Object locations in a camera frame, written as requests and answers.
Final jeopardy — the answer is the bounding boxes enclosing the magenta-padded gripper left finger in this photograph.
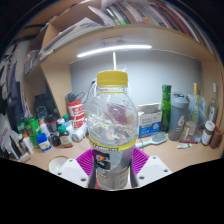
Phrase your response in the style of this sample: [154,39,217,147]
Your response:
[55,148,98,189]

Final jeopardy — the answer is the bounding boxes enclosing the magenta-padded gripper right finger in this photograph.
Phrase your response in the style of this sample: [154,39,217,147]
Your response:
[130,147,173,188]

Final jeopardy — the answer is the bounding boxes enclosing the clear yellow-capped drink bottle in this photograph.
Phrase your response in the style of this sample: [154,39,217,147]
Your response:
[86,70,139,191]

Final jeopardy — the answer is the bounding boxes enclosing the light blue hairbrush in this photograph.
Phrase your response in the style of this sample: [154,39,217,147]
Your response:
[134,131,168,149]

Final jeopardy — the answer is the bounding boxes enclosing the brown bottle with green cap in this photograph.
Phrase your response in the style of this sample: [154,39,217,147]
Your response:
[57,124,74,149]

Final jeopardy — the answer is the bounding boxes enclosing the white bottle with blue cap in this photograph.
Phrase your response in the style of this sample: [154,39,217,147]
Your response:
[35,132,53,153]

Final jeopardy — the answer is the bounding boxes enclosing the white and blue box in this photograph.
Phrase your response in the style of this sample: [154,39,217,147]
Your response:
[137,102,163,139]

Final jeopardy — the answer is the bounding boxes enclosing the green packet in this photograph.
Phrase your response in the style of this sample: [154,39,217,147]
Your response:
[24,117,43,148]

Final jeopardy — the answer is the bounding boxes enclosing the grey shaker bottle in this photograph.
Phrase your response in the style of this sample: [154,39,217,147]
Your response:
[168,92,190,141]

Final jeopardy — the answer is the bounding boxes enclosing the red and white canister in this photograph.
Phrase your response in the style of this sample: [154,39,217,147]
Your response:
[66,98,86,129]

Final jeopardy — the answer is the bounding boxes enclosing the tall green bottle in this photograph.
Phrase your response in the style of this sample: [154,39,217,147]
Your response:
[160,84,173,133]

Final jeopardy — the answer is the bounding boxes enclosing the white-lidded jar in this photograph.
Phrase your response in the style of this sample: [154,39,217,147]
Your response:
[201,120,216,146]

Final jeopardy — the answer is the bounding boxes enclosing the brown mug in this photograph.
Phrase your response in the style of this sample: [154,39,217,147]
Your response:
[209,125,224,149]

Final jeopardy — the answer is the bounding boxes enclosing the clear glass bottle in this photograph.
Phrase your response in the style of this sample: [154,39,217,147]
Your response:
[208,82,219,123]

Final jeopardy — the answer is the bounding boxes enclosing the hanging dark clothes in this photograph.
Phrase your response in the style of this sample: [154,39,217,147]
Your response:
[0,61,26,133]

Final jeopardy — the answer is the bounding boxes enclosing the under-shelf light bar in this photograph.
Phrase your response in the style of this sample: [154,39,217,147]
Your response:
[77,44,153,58]

